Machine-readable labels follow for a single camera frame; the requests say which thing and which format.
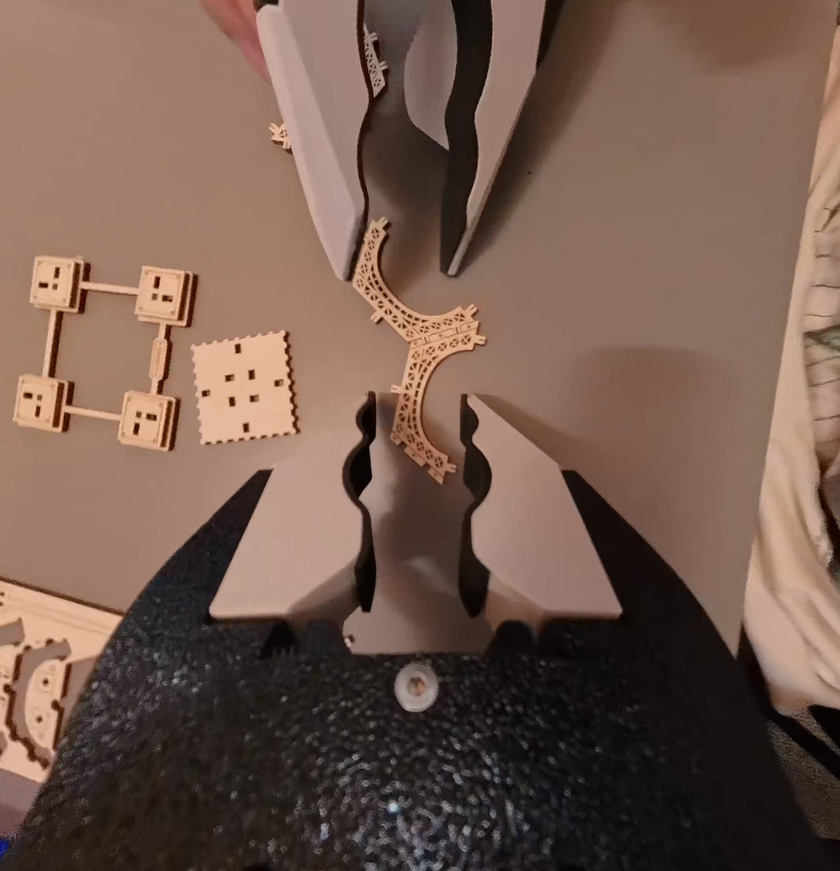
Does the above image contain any person's right hand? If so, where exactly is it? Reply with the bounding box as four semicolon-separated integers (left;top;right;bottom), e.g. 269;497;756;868
198;0;272;84

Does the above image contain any person's cream printed shirt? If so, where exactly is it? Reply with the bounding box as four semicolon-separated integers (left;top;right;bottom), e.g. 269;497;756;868
738;0;840;749

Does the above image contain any wooden lattice arch piece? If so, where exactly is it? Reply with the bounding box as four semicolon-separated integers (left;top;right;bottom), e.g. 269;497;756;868
350;216;480;341
269;30;388;153
389;320;489;485

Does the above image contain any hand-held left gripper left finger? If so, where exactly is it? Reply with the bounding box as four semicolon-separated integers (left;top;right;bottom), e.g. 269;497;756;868
207;391;378;623

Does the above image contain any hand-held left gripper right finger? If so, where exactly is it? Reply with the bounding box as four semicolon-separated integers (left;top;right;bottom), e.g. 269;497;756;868
458;392;625;626

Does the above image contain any wooden four-block square frame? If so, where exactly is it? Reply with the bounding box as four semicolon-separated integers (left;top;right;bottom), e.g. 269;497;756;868
13;255;197;451

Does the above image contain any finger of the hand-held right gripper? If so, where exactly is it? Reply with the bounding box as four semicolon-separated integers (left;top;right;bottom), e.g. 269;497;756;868
401;0;551;276
256;0;378;282

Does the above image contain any grey desk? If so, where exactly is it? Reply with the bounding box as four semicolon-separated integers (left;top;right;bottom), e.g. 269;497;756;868
0;0;839;834

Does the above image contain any wooden sheet with arch cutouts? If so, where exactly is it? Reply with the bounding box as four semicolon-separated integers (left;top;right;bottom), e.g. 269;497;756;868
0;572;126;785

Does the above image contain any square wooden plate with holes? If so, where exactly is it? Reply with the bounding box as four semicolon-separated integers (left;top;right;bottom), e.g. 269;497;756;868
190;331;304;446

